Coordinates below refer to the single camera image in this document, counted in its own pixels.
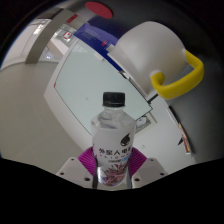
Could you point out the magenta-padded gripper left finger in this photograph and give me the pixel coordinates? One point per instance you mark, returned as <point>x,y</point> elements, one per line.
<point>75,171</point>

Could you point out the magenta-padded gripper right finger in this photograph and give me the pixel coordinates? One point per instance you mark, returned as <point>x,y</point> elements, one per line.
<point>148,171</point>

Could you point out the clear white-labelled drink bottle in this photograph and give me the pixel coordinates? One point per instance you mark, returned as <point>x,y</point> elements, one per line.
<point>113,146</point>

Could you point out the red fire extinguisher box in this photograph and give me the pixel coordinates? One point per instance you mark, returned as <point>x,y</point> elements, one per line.
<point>72,18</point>

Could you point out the flat round red coaster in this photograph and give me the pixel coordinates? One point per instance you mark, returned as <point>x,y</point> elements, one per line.
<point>99,10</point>

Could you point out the red flag wall sign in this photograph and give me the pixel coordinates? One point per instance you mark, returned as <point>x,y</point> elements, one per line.
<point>67,35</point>

